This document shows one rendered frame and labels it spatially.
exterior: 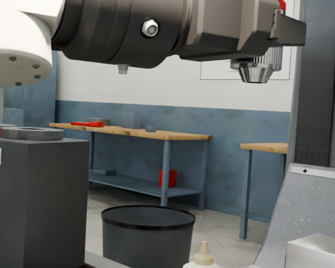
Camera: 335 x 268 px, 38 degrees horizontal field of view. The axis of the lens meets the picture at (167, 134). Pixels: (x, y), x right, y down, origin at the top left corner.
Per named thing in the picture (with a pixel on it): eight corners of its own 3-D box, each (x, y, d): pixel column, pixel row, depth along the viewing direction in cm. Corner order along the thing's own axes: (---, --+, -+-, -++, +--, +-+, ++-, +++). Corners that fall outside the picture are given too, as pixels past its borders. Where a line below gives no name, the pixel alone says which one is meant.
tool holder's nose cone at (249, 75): (267, 84, 47) (268, 72, 47) (278, 83, 44) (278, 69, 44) (232, 82, 47) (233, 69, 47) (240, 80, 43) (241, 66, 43)
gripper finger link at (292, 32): (298, 53, 45) (246, 44, 41) (301, 17, 44) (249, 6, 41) (312, 51, 43) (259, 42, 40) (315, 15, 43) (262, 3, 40)
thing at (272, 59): (272, 73, 48) (276, 18, 47) (288, 69, 43) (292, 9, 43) (225, 69, 47) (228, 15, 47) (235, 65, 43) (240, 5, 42)
